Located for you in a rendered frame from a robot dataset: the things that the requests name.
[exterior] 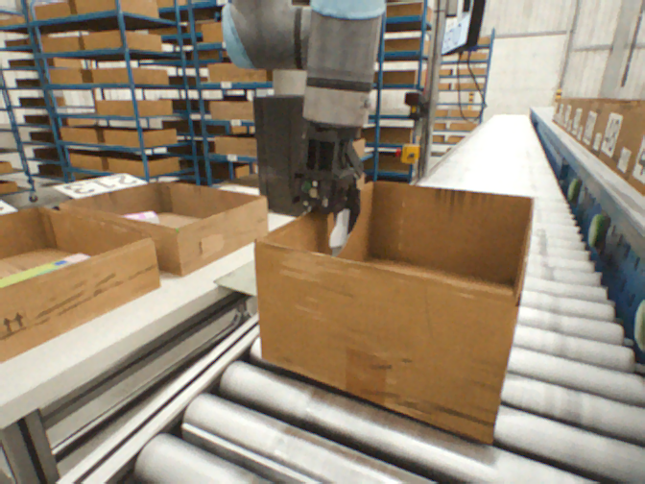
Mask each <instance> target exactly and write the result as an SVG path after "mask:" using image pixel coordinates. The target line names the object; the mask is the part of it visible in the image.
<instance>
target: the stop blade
mask: <svg viewBox="0 0 645 484"><path fill-rule="evenodd" d="M181 432H182V438H183V442H186V443H188V444H190V445H192V446H195V447H197V448H200V449H203V450H205V451H207V452H210V453H212V454H214V455H216V456H218V458H221V459H223V460H226V461H228V462H229V463H231V464H233V465H235V466H239V467H241V468H243V469H245V470H247V471H249V472H254V474H256V475H258V476H260V477H262V478H264V479H267V480H269V481H272V482H274V483H275V484H322V483H319V482H317V481H315V480H313V479H310V478H308V477H306V476H302V474H300V473H298V472H294V471H292V470H290V469H288V468H284V467H282V466H280V465H278V464H276V463H274V462H272V461H268V459H266V458H264V457H262V456H259V455H257V454H255V453H251V452H249V451H247V450H245V449H242V448H239V447H237V446H234V445H232V444H230V443H229V442H228V441H225V440H223V439H221V438H218V437H215V436H213V435H211V434H208V433H206V432H204V431H202V430H199V429H197V428H195V427H192V426H190V425H188V423H185V424H184V425H183V426H182V427H181Z"/></svg>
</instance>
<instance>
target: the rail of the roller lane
mask: <svg viewBox="0 0 645 484"><path fill-rule="evenodd" d="M492 117H493V115H491V116H490V117H489V118H488V119H487V120H485V121H484V123H483V124H481V125H480V126H479V127H477V128H476V129H475V130H474V131H473V132H471V133H470V134H469V135H468V136H466V138H464V139H463V140H462V141H461V142H460V143H458V144H457V145H456V146H455V147H454V148H453V149H450V150H449V151H448V152H447V153H446V155H444V156H443V157H442V158H441V159H440V160H438V161H437V162H435V163H434V164H433V165H431V166H430V167H429V174H428V177H427V178H419V180H418V178H416V179H415V180H414V181H413V182H411V183H410V184H419V185H422V183H423V182H425V181H426V180H428V178H429V177H431V175H433V173H434V172H436V169H439V167H441V166H442V165H443V164H444V163H445V162H446V161H447V160H448V159H449V158H450V157H451V156H454V153H455V152H457V151H458V149H459V148H461V147H462V146H463V145H464V144H465V143H466V142H468V141H469V140H470V138H471V137H472V136H473V135H474V134H475V133H476V132H477V131H478V130H479V129H481V128H483V127H484V126H485V125H486V124H487V123H488V121H489V120H490V119H491V118H492ZM257 338H259V329H258V316H257V314H256V315H254V316H253V317H252V318H251V319H250V320H249V321H247V322H246V323H245V324H244V325H243V326H240V327H239V329H238V330H237V331H236V332H234V333H233V334H232V335H231V336H230V337H228V338H227V339H226V340H225V341H224V342H223V343H221V344H220V346H219V347H218V348H217V349H216V350H215V351H214V352H213V353H211V355H209V356H208V357H207V358H206V359H204V360H202V362H201V363H199V364H198V365H197V366H194V367H193V368H192V369H191V370H190V371H188V372H187V373H186V374H185V375H184V376H183V377H182V378H181V379H179V380H178V381H177V382H175V383H174V384H173V385H172V386H171V387H170V388H168V389H167V390H166V392H165V393H163V394H161V395H160V396H159V397H158V398H157V399H155V400H154V401H153V402H152V403H151V404H148V406H147V407H146V408H145V409H144V410H142V411H141V412H140V413H139V414H138V415H137V416H135V417H133V418H132V419H131V421H130V422H128V423H127V424H126V425H125V426H124V427H122V428H121V429H119V430H118V431H117V432H115V433H114V435H113V436H112V437H111V438H110V439H108V440H107V441H105V442H104V443H103V444H101V445H100V446H99V448H98V449H97V450H95V451H94V452H93V453H91V454H90V455H88V456H87V457H86V458H85V459H84V461H83V462H82V463H81V464H80V465H79V466H77V467H75V468H74V469H73V470H72V471H71V472H69V473H68V474H67V475H66V477H65V478H62V479H61V480H60V481H59V482H58V483H57V484H137V483H136V481H135V478H134V474H133V473H134V465H135V462H136V460H137V457H139V455H140V453H141V452H142V449H143V448H144V447H145V446H146V445H147V444H148V443H149V442H150V441H151V440H153V438H155V436H157V435H159V434H171V435H173V436H175V437H177V438H179V439H181V440H182V441H183V438H182V432H181V424H183V418H184V415H185V412H186V410H187V407H188V406H189V404H190V403H191V401H192V400H193V399H194V398H195V397H198V396H200V395H203V393H209V394H211V396H215V397H217V398H220V399H223V398H222V395H221V393H220V384H221V380H222V376H223V374H224V372H225V370H226V369H227V367H229V366H230V365H231V364H233V362H235V361H241V362H244V363H248V364H250V356H251V349H252V346H253V344H254V342H255V341H256V340H257Z"/></svg>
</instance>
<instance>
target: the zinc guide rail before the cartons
mask: <svg viewBox="0 0 645 484"><path fill-rule="evenodd" d="M530 108H531V110H532V111H533V112H534V113H535V114H536V115H537V117H538V118H539V119H540V120H542V121H543V122H544V123H545V124H546V126H547V128H548V129H549V130H550V131H551V132H552V133H553V134H554V136H555V137H556V138H558V139H559V140H560V141H561V142H562V143H563V146H564V147H565V148H566V149H567V150H568V151H569V152H570V153H571V155H573V156H574V157H575V158H576V159H577V160H578V161H579V162H580V164H581V165H582V166H583V167H584V168H585V170H587V171H588V173H589V174H590V175H591V176H592V177H593V178H594V179H595V180H596V182H597V183H598V184H599V185H600V186H602V187H603V188H604V189H605V191H606V192H607V193H608V194H609V195H610V197H611V198H612V200H613V201H614V202H616V203H617V204H618V205H619V206H620V207H621V208H622V210H623V211H624V212H625V213H626V215H627V216H628V217H630V218H631V220H632V221H633V222H634V223H635V224H636V225H637V226H638V228H639V229H640V231H642V232H643V233H644V234H645V197H644V196H643V195H642V194H640V193H638V192H637V191H636V190H635V189H634V188H632V187H631V186H630V185H629V184H628V183H625V182H624V180H623V179H622V178H620V177H619V176H618V175H617V174H615V173H613V172H612V171H611V170H610V169H608V167H607V166H606V165H605V164H603V162H602V161H601V160H599V159H598V158H596V157H595V156H594V155H592V154H591V153H590V152H589V151H588V150H585V149H584V148H583V147H582V145H581V144H579V143H578V142H577V141H576V140H575V139H573V138H572V137H570V136H569V135H568V134H566V133H565V132H564V131H562V130H561V129H560V127H559V126H558V125H555V124H554V123H553V122H552V121H551V120H549V119H548V118H547V117H546V116H545V115H543V114H542V113H540V112H539V111H537V109H536V108H535V107H534V106H530Z"/></svg>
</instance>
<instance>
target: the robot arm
mask: <svg viewBox="0 0 645 484"><path fill-rule="evenodd" d="M384 11H385V5H384V0H232V5H231V4H227V5H226V6H225V7H224V9H223V13H222V18H223V21H222V28H223V36H224V42H225V46H226V48H227V54H228V56H229V58H230V60H231V61H233V63H234V64H235V66H237V67H238V68H241V69H253V70H255V71H259V70H296V71H307V80H306V90H305V103H304V115H303V117H304V118H305V119H306V120H308V121H311V122H310V127H308V129H307V139H306V153H305V166H303V167H300V168H298V169H295V170H293V185H292V200H291V206H293V205H295V204H296V203H298V202H300V199H303V201H302V204H303V205H304V207H305V210H306V212H309V211H311V210H313V209H315V208H317V209H318V212H321V213H326V214H329V213H331V212H333V221H334V224H335V229H334V231H333V232H332V234H331V237H330V247H332V248H331V256H332V257H336V256H337V255H338V254H339V253H340V252H341V251H342V248H343V247H344V245H345V243H346V241H347V240H348V239H349V237H350V235H351V233H352V232H353V229H354V227H355V224H356V222H357V220H358V218H359V215H360V212H361V196H360V195H361V189H358V188H357V180H360V178H361V174H362V170H363V167H365V166H363V163H362V161H361V160H360V158H359V157H358V155H357V153H356V151H355V149H354V147H353V145H352V143H351V141H350V138H356V137H358V136H359V128H360V127H359V126H364V125H366V124H367V123H368V116H369V108H371V107H372V105H373V101H372V100H371V99H370V94H371V89H372V82H373V74H374V67H375V62H376V59H377V52H378V44H379V37H380V29H381V21H382V13H383V12H384ZM296 179H299V188H298V195H296V196H295V185H296ZM302 179H304V188H303V191H302V192H301V186H302Z"/></svg>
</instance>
